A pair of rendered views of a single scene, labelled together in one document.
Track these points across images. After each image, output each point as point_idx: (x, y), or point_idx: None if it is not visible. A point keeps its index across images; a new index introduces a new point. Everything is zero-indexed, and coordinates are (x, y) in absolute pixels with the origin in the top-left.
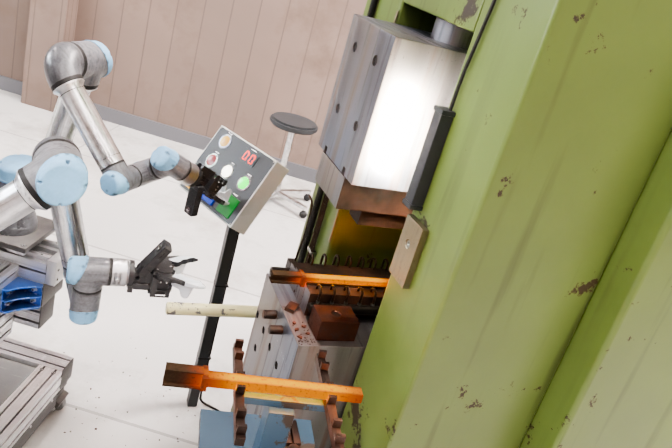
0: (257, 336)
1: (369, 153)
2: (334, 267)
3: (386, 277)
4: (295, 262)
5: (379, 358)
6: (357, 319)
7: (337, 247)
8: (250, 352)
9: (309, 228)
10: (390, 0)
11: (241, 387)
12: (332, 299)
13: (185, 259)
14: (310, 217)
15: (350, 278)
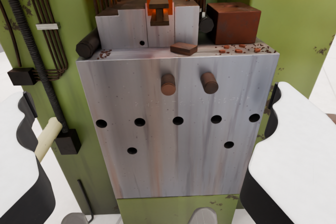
0: (127, 139)
1: None
2: (117, 4)
3: None
4: (97, 14)
5: (283, 11)
6: (235, 2)
7: None
8: (122, 162)
9: (16, 0)
10: None
11: None
12: (201, 4)
13: (20, 124)
14: None
15: None
